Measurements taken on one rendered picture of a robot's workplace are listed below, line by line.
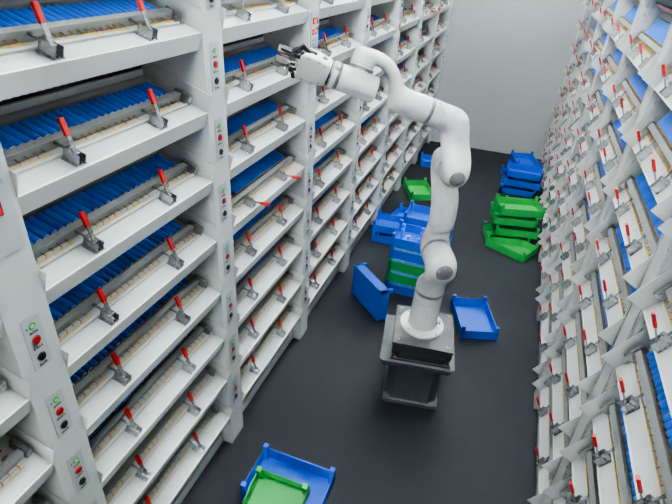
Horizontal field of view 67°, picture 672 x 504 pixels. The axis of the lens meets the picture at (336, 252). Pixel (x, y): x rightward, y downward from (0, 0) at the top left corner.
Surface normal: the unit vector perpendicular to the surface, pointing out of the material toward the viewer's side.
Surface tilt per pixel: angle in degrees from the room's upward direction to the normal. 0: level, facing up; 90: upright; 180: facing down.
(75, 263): 18
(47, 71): 108
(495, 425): 0
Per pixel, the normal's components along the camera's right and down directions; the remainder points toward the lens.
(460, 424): 0.06, -0.85
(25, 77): 0.87, 0.48
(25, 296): 0.94, 0.22
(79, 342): 0.35, -0.74
